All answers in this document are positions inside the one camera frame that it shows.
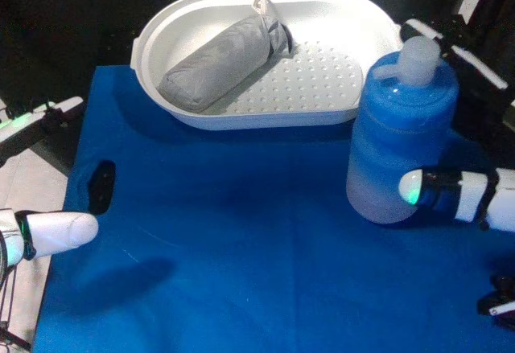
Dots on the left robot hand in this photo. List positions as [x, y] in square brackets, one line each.
[60, 232]

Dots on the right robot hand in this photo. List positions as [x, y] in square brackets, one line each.
[470, 196]

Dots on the blue white water bottle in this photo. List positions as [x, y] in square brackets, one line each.
[398, 128]

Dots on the grey umbrella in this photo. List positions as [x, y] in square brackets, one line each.
[217, 67]

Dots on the black flat plastic piece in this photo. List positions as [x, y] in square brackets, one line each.
[101, 186]

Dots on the blue table cloth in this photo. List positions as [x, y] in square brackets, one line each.
[241, 248]

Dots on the white oval plastic tray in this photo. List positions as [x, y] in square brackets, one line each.
[314, 79]

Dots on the white black frame bar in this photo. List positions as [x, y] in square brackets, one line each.
[479, 66]
[16, 124]

